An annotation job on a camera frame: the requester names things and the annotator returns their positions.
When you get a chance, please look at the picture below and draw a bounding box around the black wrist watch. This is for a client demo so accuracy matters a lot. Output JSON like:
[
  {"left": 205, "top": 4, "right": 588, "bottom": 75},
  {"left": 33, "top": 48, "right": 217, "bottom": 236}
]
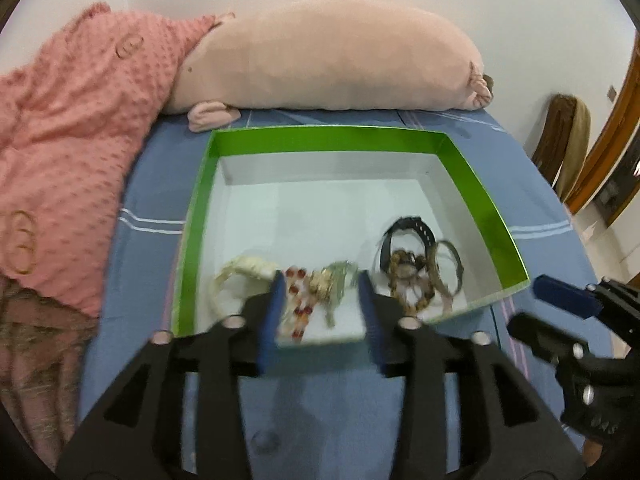
[{"left": 377, "top": 216, "right": 436, "bottom": 273}]

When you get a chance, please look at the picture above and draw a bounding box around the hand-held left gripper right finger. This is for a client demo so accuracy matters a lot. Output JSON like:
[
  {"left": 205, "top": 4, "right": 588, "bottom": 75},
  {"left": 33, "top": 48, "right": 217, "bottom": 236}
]
[{"left": 356, "top": 270, "right": 586, "bottom": 480}]

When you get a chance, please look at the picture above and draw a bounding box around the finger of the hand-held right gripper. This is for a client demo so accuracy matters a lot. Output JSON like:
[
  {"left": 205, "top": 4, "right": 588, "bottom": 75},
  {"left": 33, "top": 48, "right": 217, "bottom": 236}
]
[
  {"left": 507, "top": 312, "right": 591, "bottom": 364},
  {"left": 532, "top": 274, "right": 640, "bottom": 321}
]

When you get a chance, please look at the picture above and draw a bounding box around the white bead bracelet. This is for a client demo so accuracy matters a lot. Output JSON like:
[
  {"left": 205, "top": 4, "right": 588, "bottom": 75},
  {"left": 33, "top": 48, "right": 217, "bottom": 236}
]
[{"left": 210, "top": 256, "right": 278, "bottom": 316}]

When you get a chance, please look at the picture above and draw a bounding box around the pink pig plush pillow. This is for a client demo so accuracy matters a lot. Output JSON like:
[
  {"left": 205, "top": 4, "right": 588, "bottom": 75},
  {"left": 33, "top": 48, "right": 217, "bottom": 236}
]
[{"left": 162, "top": 0, "right": 496, "bottom": 133}]

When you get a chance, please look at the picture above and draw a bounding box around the red orange bead bracelet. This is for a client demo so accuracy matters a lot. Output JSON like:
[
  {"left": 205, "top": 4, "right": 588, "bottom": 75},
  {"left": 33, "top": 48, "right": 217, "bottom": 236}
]
[{"left": 277, "top": 267, "right": 316, "bottom": 343}]

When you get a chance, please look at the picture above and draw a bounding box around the curved wooden frame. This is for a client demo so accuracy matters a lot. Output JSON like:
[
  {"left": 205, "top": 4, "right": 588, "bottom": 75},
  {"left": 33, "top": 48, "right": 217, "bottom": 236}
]
[{"left": 565, "top": 30, "right": 640, "bottom": 216}]

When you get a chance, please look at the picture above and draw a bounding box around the brown knitted blanket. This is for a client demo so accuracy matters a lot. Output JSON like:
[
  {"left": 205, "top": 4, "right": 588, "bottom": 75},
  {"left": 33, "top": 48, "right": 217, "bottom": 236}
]
[{"left": 0, "top": 275, "right": 98, "bottom": 471}]

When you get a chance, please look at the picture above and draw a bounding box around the green cardboard box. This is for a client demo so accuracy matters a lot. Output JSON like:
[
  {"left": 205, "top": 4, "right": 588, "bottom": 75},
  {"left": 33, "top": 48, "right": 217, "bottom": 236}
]
[{"left": 171, "top": 126, "right": 531, "bottom": 350}]

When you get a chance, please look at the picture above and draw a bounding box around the silver bangle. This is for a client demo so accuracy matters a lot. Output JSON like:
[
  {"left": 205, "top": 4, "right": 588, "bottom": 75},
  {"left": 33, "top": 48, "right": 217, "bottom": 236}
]
[{"left": 430, "top": 240, "right": 465, "bottom": 298}]

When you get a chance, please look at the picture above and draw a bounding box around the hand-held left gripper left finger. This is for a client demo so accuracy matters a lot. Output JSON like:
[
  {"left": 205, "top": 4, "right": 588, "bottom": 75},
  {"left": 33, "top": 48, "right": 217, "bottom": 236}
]
[{"left": 55, "top": 271, "right": 288, "bottom": 480}]

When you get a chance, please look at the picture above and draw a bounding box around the green jade bead bracelet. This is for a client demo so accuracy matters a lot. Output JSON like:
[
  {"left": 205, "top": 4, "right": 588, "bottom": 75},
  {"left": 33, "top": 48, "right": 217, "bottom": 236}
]
[{"left": 325, "top": 260, "right": 361, "bottom": 331}]

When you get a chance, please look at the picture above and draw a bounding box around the brown bead bracelet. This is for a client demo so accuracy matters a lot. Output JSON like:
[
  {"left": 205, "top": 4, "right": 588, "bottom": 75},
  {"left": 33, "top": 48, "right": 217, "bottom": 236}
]
[{"left": 387, "top": 249, "right": 436, "bottom": 313}]

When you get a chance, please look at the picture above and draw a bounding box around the pink dotted blanket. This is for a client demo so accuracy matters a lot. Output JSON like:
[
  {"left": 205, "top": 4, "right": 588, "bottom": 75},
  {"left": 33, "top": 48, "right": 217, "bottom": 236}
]
[{"left": 0, "top": 2, "right": 221, "bottom": 318}]

